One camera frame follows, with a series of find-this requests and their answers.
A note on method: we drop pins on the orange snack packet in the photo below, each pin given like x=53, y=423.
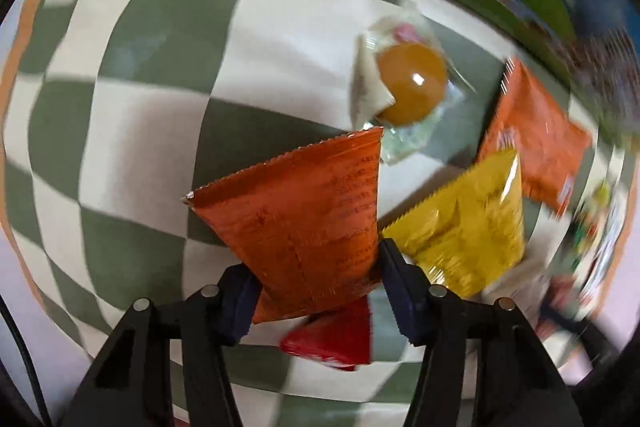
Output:
x=535, y=132
x=300, y=217

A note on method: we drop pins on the yellow snack packet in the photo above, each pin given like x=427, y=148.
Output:
x=460, y=227

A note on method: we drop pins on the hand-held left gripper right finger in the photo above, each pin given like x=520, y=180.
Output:
x=400, y=289

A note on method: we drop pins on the red snack packet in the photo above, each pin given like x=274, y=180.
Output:
x=330, y=337

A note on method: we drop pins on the blurred colourful packet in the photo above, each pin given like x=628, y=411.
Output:
x=595, y=227

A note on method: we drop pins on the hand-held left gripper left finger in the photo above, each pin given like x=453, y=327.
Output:
x=241, y=302

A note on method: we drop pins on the green white checkered tablecloth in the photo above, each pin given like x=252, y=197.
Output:
x=150, y=132

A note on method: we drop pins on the round jelly in clear wrapper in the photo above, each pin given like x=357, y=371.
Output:
x=410, y=77

